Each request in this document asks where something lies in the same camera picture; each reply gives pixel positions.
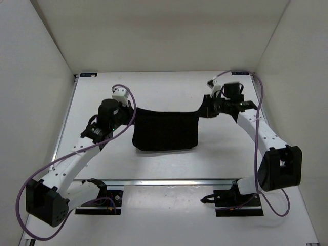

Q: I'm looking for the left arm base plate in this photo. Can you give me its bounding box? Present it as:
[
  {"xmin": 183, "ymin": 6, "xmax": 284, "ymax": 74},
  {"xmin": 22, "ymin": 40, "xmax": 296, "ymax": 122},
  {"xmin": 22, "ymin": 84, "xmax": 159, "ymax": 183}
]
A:
[{"xmin": 75, "ymin": 186, "xmax": 124, "ymax": 216}]

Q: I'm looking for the aluminium rail front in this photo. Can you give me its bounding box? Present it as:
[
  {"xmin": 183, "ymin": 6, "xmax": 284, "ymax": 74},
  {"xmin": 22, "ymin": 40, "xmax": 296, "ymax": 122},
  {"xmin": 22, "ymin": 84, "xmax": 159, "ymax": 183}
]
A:
[{"xmin": 104, "ymin": 179, "xmax": 234, "ymax": 186}]

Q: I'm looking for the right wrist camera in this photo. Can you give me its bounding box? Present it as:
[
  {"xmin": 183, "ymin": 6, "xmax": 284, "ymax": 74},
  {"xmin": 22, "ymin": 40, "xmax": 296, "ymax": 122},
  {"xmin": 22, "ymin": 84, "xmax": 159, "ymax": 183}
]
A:
[{"xmin": 207, "ymin": 79, "xmax": 222, "ymax": 98}]

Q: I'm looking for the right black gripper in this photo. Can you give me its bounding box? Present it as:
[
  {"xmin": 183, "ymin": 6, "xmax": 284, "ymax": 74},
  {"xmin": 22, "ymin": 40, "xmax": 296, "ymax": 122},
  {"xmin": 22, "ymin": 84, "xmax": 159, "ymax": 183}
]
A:
[{"xmin": 195, "ymin": 94, "xmax": 231, "ymax": 119}]

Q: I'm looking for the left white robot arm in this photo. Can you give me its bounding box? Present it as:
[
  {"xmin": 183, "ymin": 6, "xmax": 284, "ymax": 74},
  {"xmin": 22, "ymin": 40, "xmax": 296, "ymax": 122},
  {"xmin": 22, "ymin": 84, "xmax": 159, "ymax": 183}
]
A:
[{"xmin": 26, "ymin": 99, "xmax": 134, "ymax": 227}]

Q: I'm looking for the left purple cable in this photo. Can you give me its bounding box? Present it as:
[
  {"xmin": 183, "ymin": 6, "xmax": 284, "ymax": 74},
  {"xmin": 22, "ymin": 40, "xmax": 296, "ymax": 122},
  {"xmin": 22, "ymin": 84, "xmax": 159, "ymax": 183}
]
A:
[{"xmin": 15, "ymin": 84, "xmax": 138, "ymax": 241}]

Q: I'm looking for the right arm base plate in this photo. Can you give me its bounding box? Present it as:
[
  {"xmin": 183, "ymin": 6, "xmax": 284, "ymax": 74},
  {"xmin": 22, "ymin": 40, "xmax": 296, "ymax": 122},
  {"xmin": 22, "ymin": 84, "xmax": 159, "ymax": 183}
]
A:
[{"xmin": 200, "ymin": 183, "xmax": 264, "ymax": 217}]

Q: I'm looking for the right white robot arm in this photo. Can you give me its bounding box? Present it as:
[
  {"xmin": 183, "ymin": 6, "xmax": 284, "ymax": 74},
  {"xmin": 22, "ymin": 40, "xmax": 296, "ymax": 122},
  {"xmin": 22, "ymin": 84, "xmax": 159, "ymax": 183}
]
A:
[{"xmin": 204, "ymin": 80, "xmax": 302, "ymax": 205}]

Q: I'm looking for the left blue label sticker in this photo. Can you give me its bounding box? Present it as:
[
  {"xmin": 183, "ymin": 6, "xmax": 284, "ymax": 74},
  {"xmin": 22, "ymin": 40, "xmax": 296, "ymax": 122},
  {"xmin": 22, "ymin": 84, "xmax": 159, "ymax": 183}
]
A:
[{"xmin": 79, "ymin": 73, "xmax": 97, "ymax": 77}]

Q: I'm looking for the right blue label sticker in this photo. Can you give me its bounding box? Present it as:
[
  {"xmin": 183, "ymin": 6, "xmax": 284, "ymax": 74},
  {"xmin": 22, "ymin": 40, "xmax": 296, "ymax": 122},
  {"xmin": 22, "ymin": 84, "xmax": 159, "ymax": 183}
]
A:
[{"xmin": 231, "ymin": 71, "xmax": 249, "ymax": 76}]

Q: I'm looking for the black skirt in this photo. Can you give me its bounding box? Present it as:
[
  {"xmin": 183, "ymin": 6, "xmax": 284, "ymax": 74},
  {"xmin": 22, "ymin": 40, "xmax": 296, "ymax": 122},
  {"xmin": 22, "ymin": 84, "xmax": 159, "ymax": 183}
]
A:
[{"xmin": 132, "ymin": 108, "xmax": 202, "ymax": 152}]

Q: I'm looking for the blue label sticker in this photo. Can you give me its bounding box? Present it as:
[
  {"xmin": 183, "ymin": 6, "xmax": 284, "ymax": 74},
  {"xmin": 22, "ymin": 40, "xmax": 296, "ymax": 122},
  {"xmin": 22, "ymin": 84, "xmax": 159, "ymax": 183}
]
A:
[
  {"xmin": 79, "ymin": 73, "xmax": 97, "ymax": 77},
  {"xmin": 231, "ymin": 71, "xmax": 249, "ymax": 76}
]

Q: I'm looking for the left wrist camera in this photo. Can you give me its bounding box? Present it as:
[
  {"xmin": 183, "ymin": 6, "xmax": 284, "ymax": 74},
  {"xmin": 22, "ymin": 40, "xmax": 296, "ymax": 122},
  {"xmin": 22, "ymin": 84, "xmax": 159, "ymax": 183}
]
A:
[{"xmin": 112, "ymin": 86, "xmax": 129, "ymax": 107}]

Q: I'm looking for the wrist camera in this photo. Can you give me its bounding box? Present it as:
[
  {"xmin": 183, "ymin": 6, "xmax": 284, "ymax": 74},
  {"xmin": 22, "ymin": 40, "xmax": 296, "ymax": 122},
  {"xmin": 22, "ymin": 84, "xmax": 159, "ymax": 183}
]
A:
[
  {"xmin": 112, "ymin": 86, "xmax": 129, "ymax": 107},
  {"xmin": 207, "ymin": 79, "xmax": 222, "ymax": 98}
]

